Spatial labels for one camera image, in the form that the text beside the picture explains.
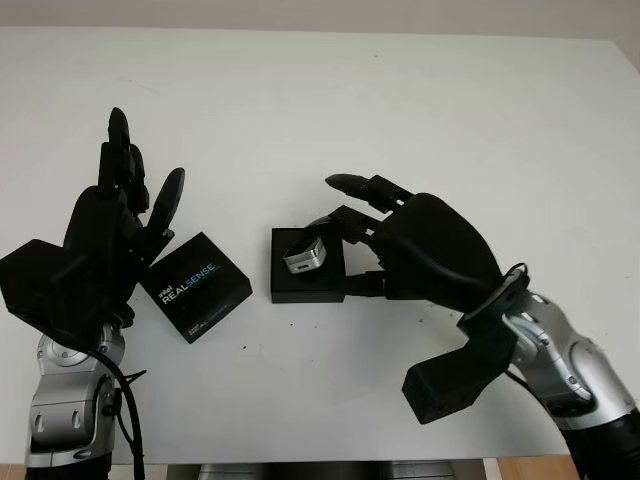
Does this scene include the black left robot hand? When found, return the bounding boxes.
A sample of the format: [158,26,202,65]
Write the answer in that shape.
[62,106,186,326]

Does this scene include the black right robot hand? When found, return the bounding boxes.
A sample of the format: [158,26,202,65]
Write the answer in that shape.
[304,173,506,316]

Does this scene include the black RealSense box lid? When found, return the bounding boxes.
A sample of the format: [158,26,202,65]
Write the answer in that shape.
[137,230,253,345]

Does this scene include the silver RealSense depth camera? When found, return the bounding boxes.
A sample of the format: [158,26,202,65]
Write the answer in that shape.
[282,238,327,276]

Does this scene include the black box base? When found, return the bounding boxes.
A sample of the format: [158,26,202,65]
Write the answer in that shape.
[270,227,348,305]

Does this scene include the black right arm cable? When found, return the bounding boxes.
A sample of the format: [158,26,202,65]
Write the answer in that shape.
[499,262,532,394]

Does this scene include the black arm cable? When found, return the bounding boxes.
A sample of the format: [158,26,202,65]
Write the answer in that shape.
[499,262,532,394]
[97,349,149,480]

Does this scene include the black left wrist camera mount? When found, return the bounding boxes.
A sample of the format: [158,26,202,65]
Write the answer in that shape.
[0,238,136,346]

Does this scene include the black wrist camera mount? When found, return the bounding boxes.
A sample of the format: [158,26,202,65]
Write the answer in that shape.
[0,238,136,346]
[401,294,521,426]

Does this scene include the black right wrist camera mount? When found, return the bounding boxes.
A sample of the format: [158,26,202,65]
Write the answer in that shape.
[401,294,521,426]

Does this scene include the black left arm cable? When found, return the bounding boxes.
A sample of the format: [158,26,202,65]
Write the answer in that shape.
[97,349,149,480]

